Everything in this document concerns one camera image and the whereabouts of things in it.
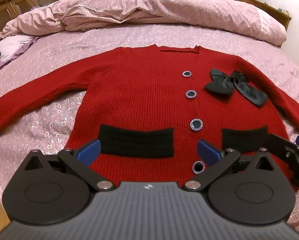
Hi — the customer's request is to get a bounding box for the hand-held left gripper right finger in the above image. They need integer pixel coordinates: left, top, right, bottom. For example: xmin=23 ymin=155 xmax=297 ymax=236
xmin=182 ymin=139 xmax=275 ymax=191

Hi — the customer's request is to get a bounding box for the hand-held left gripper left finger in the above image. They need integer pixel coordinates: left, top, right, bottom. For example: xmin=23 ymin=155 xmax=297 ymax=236
xmin=23 ymin=139 xmax=115 ymax=191

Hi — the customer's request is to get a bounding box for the red knit sweater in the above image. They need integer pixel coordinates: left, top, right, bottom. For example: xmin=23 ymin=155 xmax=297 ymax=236
xmin=0 ymin=44 xmax=299 ymax=189

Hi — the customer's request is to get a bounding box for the wooden headboard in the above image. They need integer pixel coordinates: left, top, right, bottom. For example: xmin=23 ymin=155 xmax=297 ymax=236
xmin=163 ymin=0 xmax=292 ymax=48

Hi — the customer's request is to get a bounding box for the wooden cabinet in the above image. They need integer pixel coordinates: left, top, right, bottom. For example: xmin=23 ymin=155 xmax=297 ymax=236
xmin=0 ymin=0 xmax=73 ymax=47

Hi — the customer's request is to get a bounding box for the pink floral duvet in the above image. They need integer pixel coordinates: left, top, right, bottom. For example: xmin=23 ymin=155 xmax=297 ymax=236
xmin=1 ymin=0 xmax=287 ymax=47

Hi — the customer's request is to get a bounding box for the light purple cloth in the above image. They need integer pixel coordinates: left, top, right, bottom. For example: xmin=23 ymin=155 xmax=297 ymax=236
xmin=0 ymin=34 xmax=41 ymax=72

